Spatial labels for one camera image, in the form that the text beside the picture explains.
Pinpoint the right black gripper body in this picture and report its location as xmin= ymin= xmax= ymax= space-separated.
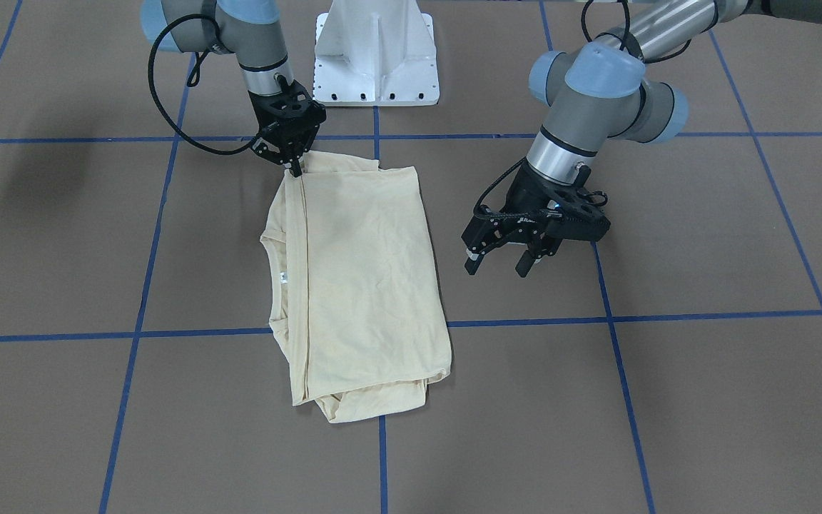
xmin=251 ymin=91 xmax=326 ymax=166

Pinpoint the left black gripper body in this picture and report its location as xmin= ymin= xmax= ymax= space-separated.
xmin=461 ymin=161 xmax=575 ymax=248

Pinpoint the beige long-sleeve printed shirt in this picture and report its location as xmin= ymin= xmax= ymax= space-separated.
xmin=260 ymin=151 xmax=452 ymax=424

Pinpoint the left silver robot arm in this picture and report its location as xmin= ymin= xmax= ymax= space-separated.
xmin=461 ymin=1 xmax=822 ymax=277

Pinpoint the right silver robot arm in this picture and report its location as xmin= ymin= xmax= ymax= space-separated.
xmin=140 ymin=1 xmax=326 ymax=178

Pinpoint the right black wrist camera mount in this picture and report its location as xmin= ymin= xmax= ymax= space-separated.
xmin=264 ymin=81 xmax=327 ymax=148

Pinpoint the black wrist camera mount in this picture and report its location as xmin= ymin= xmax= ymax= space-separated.
xmin=545 ymin=186 xmax=611 ymax=243
xmin=264 ymin=81 xmax=327 ymax=148

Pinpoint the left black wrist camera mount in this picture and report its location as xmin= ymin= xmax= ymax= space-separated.
xmin=545 ymin=186 xmax=611 ymax=243

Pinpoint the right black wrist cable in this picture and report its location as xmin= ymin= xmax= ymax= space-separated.
xmin=147 ymin=13 xmax=269 ymax=156

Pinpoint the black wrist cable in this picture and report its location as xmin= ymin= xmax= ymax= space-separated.
xmin=147 ymin=13 xmax=269 ymax=156
xmin=472 ymin=0 xmax=694 ymax=222

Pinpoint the white camera post with base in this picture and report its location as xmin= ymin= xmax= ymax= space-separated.
xmin=311 ymin=1 xmax=440 ymax=107

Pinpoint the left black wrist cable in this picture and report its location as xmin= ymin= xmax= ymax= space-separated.
xmin=472 ymin=0 xmax=694 ymax=222

